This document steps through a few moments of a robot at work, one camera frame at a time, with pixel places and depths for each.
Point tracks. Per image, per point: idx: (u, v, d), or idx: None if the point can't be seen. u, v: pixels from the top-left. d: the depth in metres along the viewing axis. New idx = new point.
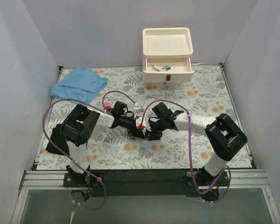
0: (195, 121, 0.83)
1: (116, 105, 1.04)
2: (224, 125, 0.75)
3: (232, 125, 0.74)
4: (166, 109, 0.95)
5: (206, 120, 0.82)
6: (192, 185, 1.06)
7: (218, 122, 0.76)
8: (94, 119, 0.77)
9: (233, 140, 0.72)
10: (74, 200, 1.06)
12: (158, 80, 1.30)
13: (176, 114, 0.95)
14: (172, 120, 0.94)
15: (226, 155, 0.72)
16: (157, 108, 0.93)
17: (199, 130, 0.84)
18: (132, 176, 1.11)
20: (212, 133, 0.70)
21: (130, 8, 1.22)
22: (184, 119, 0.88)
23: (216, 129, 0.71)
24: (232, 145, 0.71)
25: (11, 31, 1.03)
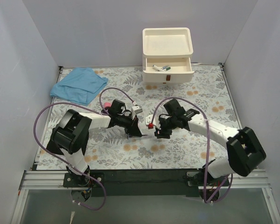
0: (214, 129, 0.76)
1: (113, 104, 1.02)
2: (245, 139, 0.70)
3: (255, 141, 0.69)
4: (179, 107, 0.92)
5: (227, 130, 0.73)
6: (191, 184, 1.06)
7: (239, 135, 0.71)
8: (86, 124, 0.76)
9: (253, 157, 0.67)
10: (74, 199, 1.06)
12: (158, 80, 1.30)
13: (190, 113, 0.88)
14: (185, 119, 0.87)
15: (241, 171, 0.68)
16: (169, 104, 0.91)
17: (217, 139, 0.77)
18: (132, 176, 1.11)
20: (233, 147, 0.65)
21: (129, 8, 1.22)
22: (200, 124, 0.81)
23: (238, 143, 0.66)
24: (250, 162, 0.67)
25: (11, 31, 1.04)
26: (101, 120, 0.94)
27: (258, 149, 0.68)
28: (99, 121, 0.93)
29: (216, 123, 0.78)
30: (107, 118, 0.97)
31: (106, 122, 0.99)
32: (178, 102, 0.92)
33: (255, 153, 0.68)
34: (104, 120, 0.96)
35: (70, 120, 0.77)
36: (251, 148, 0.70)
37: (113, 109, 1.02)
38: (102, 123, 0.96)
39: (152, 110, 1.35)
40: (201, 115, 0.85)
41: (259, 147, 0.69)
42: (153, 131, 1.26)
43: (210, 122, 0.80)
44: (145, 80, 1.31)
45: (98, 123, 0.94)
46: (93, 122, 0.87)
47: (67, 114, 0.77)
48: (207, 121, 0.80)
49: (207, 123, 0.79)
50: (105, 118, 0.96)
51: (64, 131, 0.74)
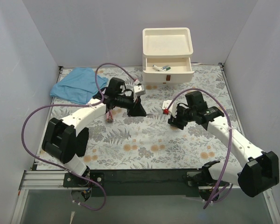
0: (235, 143, 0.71)
1: (111, 83, 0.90)
2: (265, 162, 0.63)
3: (276, 167, 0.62)
4: (202, 102, 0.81)
5: (250, 148, 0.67)
6: (191, 184, 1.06)
7: (260, 157, 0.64)
8: (68, 137, 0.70)
9: (266, 182, 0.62)
10: (74, 199, 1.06)
12: (158, 80, 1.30)
13: (213, 112, 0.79)
14: (205, 116, 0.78)
15: (248, 191, 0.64)
16: (192, 96, 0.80)
17: (235, 152, 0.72)
18: (132, 176, 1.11)
20: (250, 170, 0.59)
21: (130, 8, 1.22)
22: (222, 130, 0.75)
23: (258, 167, 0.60)
24: (262, 187, 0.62)
25: (11, 31, 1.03)
26: (94, 113, 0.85)
27: (275, 175, 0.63)
28: (90, 115, 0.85)
29: (241, 136, 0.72)
30: (101, 107, 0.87)
31: (102, 110, 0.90)
32: (202, 96, 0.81)
33: (269, 179, 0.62)
34: (98, 110, 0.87)
35: (54, 131, 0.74)
36: (267, 171, 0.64)
37: (110, 87, 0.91)
38: (96, 114, 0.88)
39: (152, 110, 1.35)
40: (225, 119, 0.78)
41: (276, 173, 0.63)
42: (153, 131, 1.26)
43: (234, 132, 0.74)
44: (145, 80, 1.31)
45: (91, 117, 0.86)
46: (82, 123, 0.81)
47: (49, 126, 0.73)
48: (231, 129, 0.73)
49: (230, 132, 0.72)
50: (98, 108, 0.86)
51: (52, 144, 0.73)
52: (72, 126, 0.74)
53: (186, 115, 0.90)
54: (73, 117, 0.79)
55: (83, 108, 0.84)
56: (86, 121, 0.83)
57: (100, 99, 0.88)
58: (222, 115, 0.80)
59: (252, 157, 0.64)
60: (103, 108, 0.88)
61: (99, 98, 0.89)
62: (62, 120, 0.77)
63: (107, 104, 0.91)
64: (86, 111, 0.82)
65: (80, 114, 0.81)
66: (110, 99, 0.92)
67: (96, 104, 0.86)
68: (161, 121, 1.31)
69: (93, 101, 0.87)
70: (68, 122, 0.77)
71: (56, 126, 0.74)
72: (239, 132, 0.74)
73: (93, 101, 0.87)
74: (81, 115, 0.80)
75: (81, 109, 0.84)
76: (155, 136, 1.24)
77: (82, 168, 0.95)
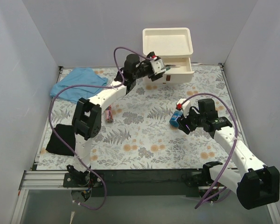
0: (238, 153, 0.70)
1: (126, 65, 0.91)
2: (266, 176, 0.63)
3: (276, 183, 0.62)
4: (213, 110, 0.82)
5: (252, 161, 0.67)
6: (191, 185, 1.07)
7: (261, 170, 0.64)
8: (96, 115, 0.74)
9: (263, 196, 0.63)
10: (75, 200, 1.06)
12: (158, 80, 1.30)
13: (222, 121, 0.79)
14: (212, 123, 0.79)
15: (244, 201, 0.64)
16: (203, 103, 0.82)
17: (237, 161, 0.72)
18: (133, 176, 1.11)
20: (249, 181, 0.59)
21: (129, 8, 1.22)
22: (227, 139, 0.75)
23: (257, 179, 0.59)
24: (259, 199, 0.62)
25: (11, 31, 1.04)
26: (115, 94, 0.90)
27: (274, 191, 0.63)
28: (113, 97, 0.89)
29: (244, 146, 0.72)
30: (122, 88, 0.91)
31: (123, 91, 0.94)
32: (214, 105, 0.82)
33: (267, 194, 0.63)
34: (120, 91, 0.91)
35: (83, 109, 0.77)
36: (266, 186, 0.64)
37: (127, 69, 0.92)
38: (118, 95, 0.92)
39: (152, 110, 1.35)
40: (233, 130, 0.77)
41: (275, 189, 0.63)
42: (153, 131, 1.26)
43: (238, 142, 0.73)
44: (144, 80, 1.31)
45: (113, 98, 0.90)
46: (106, 103, 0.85)
47: (78, 105, 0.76)
48: (235, 139, 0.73)
49: (234, 142, 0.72)
50: (119, 90, 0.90)
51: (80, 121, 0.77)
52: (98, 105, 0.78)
53: (195, 120, 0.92)
54: (98, 98, 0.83)
55: (106, 90, 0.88)
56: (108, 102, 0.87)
57: (121, 80, 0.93)
58: (231, 125, 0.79)
59: (253, 170, 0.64)
60: (124, 89, 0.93)
61: (120, 80, 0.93)
62: (90, 100, 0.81)
63: (128, 87, 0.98)
64: (109, 93, 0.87)
65: (104, 95, 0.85)
66: (129, 80, 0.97)
67: (118, 87, 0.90)
68: (161, 121, 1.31)
69: (115, 84, 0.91)
70: (94, 101, 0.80)
71: (84, 105, 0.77)
72: (243, 143, 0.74)
73: (115, 83, 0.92)
74: (105, 96, 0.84)
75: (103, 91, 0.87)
76: (155, 136, 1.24)
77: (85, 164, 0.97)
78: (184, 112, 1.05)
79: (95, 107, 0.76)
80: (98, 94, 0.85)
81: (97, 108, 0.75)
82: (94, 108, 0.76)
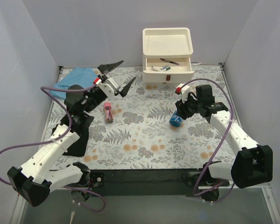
0: (233, 134, 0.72)
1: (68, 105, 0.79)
2: (260, 156, 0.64)
3: (269, 162, 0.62)
4: (211, 97, 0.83)
5: (246, 140, 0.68)
6: (192, 185, 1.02)
7: (255, 149, 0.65)
8: (29, 191, 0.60)
9: (258, 175, 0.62)
10: (75, 199, 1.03)
12: (158, 80, 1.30)
13: (218, 106, 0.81)
14: (208, 108, 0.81)
15: (238, 181, 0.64)
16: (201, 89, 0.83)
17: (232, 142, 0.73)
18: (132, 176, 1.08)
20: (242, 157, 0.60)
21: (129, 7, 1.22)
22: (222, 122, 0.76)
23: (250, 155, 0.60)
24: (253, 178, 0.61)
25: (11, 31, 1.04)
26: (60, 147, 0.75)
27: (267, 171, 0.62)
28: (56, 152, 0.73)
29: (239, 128, 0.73)
30: (68, 137, 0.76)
31: (72, 138, 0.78)
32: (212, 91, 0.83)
33: (261, 173, 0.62)
34: (66, 141, 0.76)
35: (18, 180, 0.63)
36: (260, 166, 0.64)
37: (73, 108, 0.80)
38: (65, 145, 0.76)
39: (152, 110, 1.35)
40: (228, 114, 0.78)
41: (268, 169, 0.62)
42: (153, 131, 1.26)
43: (233, 124, 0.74)
44: (144, 80, 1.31)
45: (58, 153, 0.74)
46: (45, 166, 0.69)
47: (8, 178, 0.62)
48: (231, 122, 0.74)
49: (229, 124, 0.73)
50: (64, 141, 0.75)
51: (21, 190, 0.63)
52: (30, 178, 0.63)
53: (193, 105, 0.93)
54: (33, 163, 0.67)
55: (46, 147, 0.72)
56: (52, 160, 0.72)
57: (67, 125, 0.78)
58: (227, 109, 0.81)
59: (246, 148, 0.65)
60: (73, 136, 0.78)
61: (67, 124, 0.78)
62: (21, 168, 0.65)
63: (80, 127, 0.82)
64: (49, 150, 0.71)
65: (41, 157, 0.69)
66: (81, 118, 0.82)
67: (62, 136, 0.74)
68: (161, 120, 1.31)
69: (59, 132, 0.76)
70: (27, 172, 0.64)
71: (17, 176, 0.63)
72: (239, 126, 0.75)
73: (59, 132, 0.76)
74: (43, 158, 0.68)
75: (43, 149, 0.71)
76: (155, 136, 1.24)
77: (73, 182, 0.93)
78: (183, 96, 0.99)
79: (28, 181, 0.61)
80: (34, 157, 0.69)
81: (30, 182, 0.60)
82: (26, 182, 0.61)
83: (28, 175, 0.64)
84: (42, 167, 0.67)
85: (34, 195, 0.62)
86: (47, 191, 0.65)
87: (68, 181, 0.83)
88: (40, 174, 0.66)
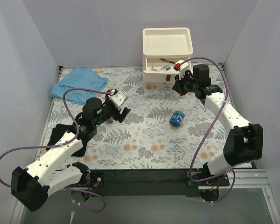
0: (226, 114, 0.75)
1: (85, 111, 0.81)
2: (250, 134, 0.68)
3: (259, 140, 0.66)
4: (206, 78, 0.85)
5: (238, 119, 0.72)
6: (191, 185, 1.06)
7: (247, 128, 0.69)
8: (32, 192, 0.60)
9: (247, 153, 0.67)
10: (74, 199, 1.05)
12: (158, 80, 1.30)
13: (213, 88, 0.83)
14: (204, 91, 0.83)
15: (229, 157, 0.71)
16: (199, 70, 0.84)
17: (224, 122, 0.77)
18: (132, 176, 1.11)
20: (234, 136, 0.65)
21: (129, 7, 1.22)
22: (216, 103, 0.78)
23: (241, 135, 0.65)
24: (243, 156, 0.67)
25: (11, 31, 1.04)
26: (66, 152, 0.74)
27: (257, 148, 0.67)
28: (61, 157, 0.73)
29: (232, 108, 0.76)
30: (74, 143, 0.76)
31: (78, 145, 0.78)
32: (209, 72, 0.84)
33: (250, 151, 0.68)
34: (72, 147, 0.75)
35: (21, 181, 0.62)
36: (251, 144, 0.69)
37: (86, 116, 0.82)
38: (70, 151, 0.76)
39: (152, 110, 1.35)
40: (222, 95, 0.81)
41: (258, 147, 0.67)
42: (153, 131, 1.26)
43: (227, 104, 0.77)
44: (145, 80, 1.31)
45: (63, 158, 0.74)
46: (50, 169, 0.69)
47: (12, 178, 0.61)
48: (224, 103, 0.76)
49: (223, 105, 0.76)
50: (70, 146, 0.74)
51: (20, 192, 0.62)
52: (35, 178, 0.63)
53: (189, 84, 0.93)
54: (39, 164, 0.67)
55: (53, 150, 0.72)
56: (56, 164, 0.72)
57: (75, 132, 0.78)
58: (221, 92, 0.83)
59: (238, 126, 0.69)
60: (78, 143, 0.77)
61: (74, 131, 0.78)
62: (27, 169, 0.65)
63: (86, 136, 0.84)
64: (56, 154, 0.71)
65: (48, 159, 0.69)
66: (88, 128, 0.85)
67: (69, 142, 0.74)
68: (161, 120, 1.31)
69: (66, 138, 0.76)
70: (32, 172, 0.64)
71: (21, 176, 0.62)
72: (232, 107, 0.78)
73: (66, 137, 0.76)
74: (49, 161, 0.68)
75: (50, 152, 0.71)
76: (155, 136, 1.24)
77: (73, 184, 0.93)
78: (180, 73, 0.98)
79: (32, 181, 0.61)
80: (41, 158, 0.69)
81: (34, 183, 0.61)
82: (31, 182, 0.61)
83: (33, 175, 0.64)
84: (48, 169, 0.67)
85: (35, 197, 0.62)
86: (46, 194, 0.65)
87: (66, 184, 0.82)
88: (43, 178, 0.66)
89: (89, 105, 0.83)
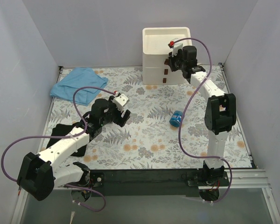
0: (206, 87, 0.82)
1: (93, 108, 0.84)
2: (226, 103, 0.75)
3: (233, 107, 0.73)
4: (194, 59, 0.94)
5: (216, 91, 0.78)
6: (191, 184, 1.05)
7: (223, 98, 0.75)
8: (43, 177, 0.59)
9: (224, 119, 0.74)
10: (74, 199, 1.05)
12: (157, 66, 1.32)
13: (197, 69, 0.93)
14: (189, 71, 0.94)
15: (209, 125, 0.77)
16: (186, 52, 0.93)
17: (205, 94, 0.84)
18: (132, 175, 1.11)
20: (211, 102, 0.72)
21: (129, 7, 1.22)
22: (199, 80, 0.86)
23: (216, 101, 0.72)
24: (220, 121, 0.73)
25: (11, 31, 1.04)
26: (75, 144, 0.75)
27: (231, 115, 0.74)
28: (71, 148, 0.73)
29: (213, 82, 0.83)
30: (84, 136, 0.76)
31: (86, 140, 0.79)
32: (196, 54, 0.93)
33: (227, 117, 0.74)
34: (80, 140, 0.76)
35: (30, 167, 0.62)
36: (227, 112, 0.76)
37: (94, 114, 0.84)
38: (79, 144, 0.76)
39: (152, 110, 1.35)
40: (205, 73, 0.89)
41: (233, 113, 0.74)
42: (153, 131, 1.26)
43: (208, 80, 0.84)
44: (144, 73, 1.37)
45: (72, 150, 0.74)
46: (61, 157, 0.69)
47: (24, 162, 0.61)
48: (206, 79, 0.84)
49: (204, 80, 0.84)
50: (80, 138, 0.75)
51: (27, 180, 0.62)
52: (48, 163, 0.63)
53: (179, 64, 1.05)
54: (51, 151, 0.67)
55: (64, 140, 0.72)
56: (66, 155, 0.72)
57: (83, 128, 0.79)
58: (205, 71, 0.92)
59: (214, 96, 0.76)
60: (86, 137, 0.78)
61: (82, 127, 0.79)
62: (39, 155, 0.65)
63: (92, 133, 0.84)
64: (66, 143, 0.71)
65: (59, 147, 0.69)
66: (94, 125, 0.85)
67: (79, 134, 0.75)
68: (161, 120, 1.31)
69: (75, 131, 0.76)
70: (45, 157, 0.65)
71: (32, 162, 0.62)
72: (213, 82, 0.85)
73: (75, 131, 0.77)
74: (60, 149, 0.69)
75: (61, 141, 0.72)
76: (155, 136, 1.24)
77: (73, 181, 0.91)
78: (173, 52, 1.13)
79: (42, 165, 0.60)
80: (52, 146, 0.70)
81: (45, 167, 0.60)
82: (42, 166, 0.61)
83: (45, 160, 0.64)
84: (59, 157, 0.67)
85: (45, 184, 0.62)
86: (52, 183, 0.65)
87: (66, 180, 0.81)
88: (53, 164, 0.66)
89: (98, 103, 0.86)
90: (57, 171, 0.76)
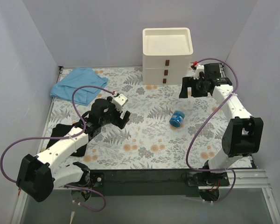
0: (230, 105, 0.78)
1: (93, 108, 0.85)
2: (251, 126, 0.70)
3: (257, 133, 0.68)
4: (217, 72, 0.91)
5: (241, 111, 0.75)
6: (191, 184, 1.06)
7: (248, 120, 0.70)
8: (42, 178, 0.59)
9: (245, 144, 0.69)
10: (74, 199, 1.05)
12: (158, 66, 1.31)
13: (223, 80, 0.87)
14: (214, 83, 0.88)
15: (227, 149, 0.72)
16: (207, 65, 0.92)
17: (227, 112, 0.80)
18: (132, 176, 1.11)
20: (233, 126, 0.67)
21: (129, 7, 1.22)
22: (223, 94, 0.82)
23: (240, 124, 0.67)
24: (239, 146, 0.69)
25: (11, 31, 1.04)
26: (74, 144, 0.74)
27: (255, 140, 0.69)
28: (70, 148, 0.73)
29: (238, 101, 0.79)
30: (82, 136, 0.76)
31: (85, 139, 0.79)
32: (218, 67, 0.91)
33: (248, 143, 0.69)
34: (80, 140, 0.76)
35: (30, 168, 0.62)
36: (249, 136, 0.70)
37: (93, 113, 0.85)
38: (78, 144, 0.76)
39: (152, 110, 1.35)
40: (231, 87, 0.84)
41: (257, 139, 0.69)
42: (153, 131, 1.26)
43: (234, 95, 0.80)
44: (144, 73, 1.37)
45: (71, 150, 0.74)
46: (60, 158, 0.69)
47: (22, 163, 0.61)
48: (231, 94, 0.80)
49: (229, 96, 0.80)
50: (79, 139, 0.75)
51: (27, 182, 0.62)
52: (46, 164, 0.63)
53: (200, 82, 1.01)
54: (50, 153, 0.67)
55: (62, 141, 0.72)
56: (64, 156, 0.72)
57: (82, 127, 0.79)
58: (230, 84, 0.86)
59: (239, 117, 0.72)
60: (85, 137, 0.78)
61: (81, 126, 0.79)
62: (38, 157, 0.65)
63: (91, 133, 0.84)
64: (65, 144, 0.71)
65: (58, 149, 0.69)
66: (94, 125, 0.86)
67: (77, 135, 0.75)
68: (161, 120, 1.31)
69: (73, 132, 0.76)
70: (43, 160, 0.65)
71: (31, 163, 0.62)
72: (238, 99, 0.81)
73: (73, 131, 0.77)
74: (59, 150, 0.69)
75: (59, 142, 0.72)
76: (155, 136, 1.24)
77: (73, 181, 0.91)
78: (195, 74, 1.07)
79: (42, 167, 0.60)
80: (51, 148, 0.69)
81: (45, 169, 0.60)
82: (42, 168, 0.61)
83: (44, 162, 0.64)
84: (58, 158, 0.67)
85: (45, 185, 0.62)
86: (51, 184, 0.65)
87: (66, 181, 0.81)
88: (52, 165, 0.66)
89: (99, 103, 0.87)
90: (57, 172, 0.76)
